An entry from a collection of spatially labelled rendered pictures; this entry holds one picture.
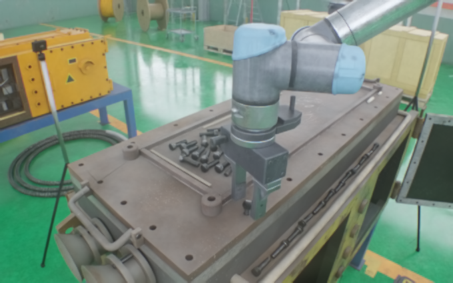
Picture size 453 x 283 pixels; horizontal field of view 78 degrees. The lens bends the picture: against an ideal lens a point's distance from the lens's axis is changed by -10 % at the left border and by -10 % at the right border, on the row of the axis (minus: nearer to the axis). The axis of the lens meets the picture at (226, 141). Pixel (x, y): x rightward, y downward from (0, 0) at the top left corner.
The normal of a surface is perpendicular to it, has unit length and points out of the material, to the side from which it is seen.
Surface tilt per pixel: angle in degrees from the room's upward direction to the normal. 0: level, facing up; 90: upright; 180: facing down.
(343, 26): 70
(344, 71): 77
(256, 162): 90
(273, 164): 90
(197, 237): 0
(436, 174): 90
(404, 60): 90
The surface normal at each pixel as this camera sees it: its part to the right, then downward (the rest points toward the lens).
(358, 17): -0.32, 0.13
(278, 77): -0.10, 0.64
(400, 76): -0.66, 0.36
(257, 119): 0.01, 0.49
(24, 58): 0.75, 0.33
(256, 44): -0.19, 0.43
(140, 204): 0.02, -0.87
